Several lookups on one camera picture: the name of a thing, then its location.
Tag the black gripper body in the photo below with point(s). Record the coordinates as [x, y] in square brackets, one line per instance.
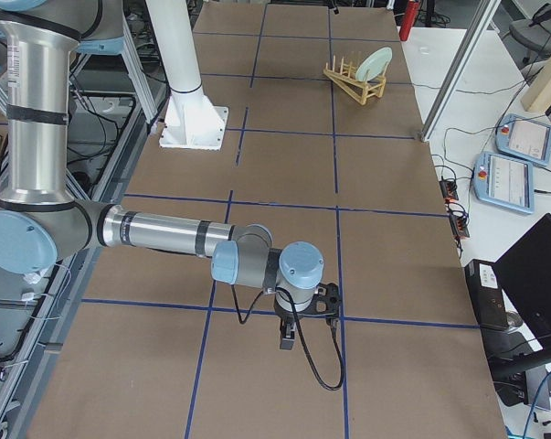
[288, 316]

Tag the light green ceramic plate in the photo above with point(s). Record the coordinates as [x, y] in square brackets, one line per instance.
[374, 65]

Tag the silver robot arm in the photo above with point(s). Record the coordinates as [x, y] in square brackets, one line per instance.
[42, 223]

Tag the wooden plate rack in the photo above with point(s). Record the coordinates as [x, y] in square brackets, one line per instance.
[344, 77]

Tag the brown paper table cover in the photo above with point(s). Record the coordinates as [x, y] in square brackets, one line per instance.
[157, 350]

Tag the black power strip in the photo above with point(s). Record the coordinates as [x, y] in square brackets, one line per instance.
[448, 189]
[459, 224]

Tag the black laptop computer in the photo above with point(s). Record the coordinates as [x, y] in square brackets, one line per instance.
[523, 273]

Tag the near teach pendant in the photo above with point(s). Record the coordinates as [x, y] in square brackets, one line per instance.
[504, 181]

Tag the teach pendant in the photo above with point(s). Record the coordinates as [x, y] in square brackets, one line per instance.
[504, 181]
[525, 139]

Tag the far teach pendant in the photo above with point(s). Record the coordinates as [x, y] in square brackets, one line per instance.
[525, 139]

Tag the red fire extinguisher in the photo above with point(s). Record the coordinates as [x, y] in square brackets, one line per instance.
[409, 19]

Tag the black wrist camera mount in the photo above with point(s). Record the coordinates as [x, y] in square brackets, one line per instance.
[326, 301]

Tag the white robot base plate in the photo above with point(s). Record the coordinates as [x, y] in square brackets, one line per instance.
[193, 122]

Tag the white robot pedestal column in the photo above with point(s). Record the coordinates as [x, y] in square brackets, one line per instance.
[174, 38]

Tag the grey aluminium frame post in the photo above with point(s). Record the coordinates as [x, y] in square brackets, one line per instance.
[480, 22]

